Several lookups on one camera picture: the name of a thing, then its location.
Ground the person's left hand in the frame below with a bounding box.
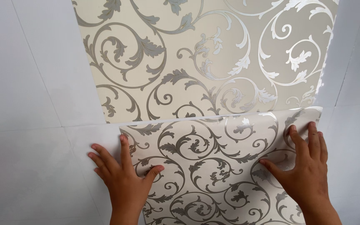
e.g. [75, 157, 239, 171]
[88, 134, 165, 214]

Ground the person's right hand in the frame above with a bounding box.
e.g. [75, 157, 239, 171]
[259, 122, 332, 205]

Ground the cream floral scroll wallpaper sheet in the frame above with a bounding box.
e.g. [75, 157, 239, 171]
[71, 0, 340, 124]
[120, 106, 323, 225]

